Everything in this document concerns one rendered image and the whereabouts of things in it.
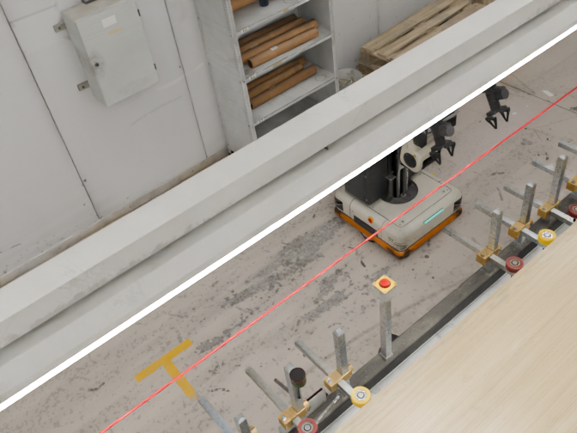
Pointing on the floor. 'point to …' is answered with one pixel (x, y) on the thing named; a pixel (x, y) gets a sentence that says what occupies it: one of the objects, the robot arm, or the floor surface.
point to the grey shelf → (233, 70)
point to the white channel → (245, 171)
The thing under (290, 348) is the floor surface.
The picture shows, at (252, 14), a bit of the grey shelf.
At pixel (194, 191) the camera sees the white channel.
